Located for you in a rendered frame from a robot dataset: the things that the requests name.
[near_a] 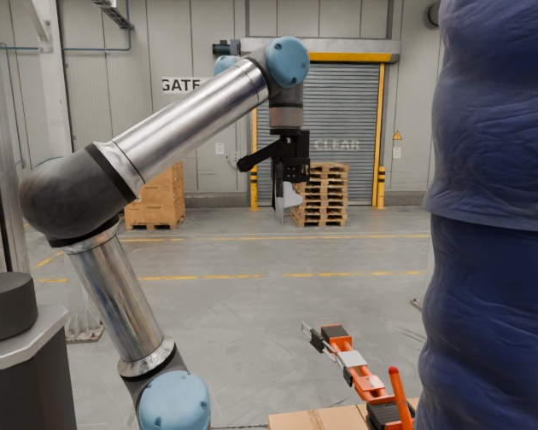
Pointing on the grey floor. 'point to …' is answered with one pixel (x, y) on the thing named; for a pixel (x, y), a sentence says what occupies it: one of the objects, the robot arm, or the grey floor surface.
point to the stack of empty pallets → (323, 194)
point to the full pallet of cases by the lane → (159, 201)
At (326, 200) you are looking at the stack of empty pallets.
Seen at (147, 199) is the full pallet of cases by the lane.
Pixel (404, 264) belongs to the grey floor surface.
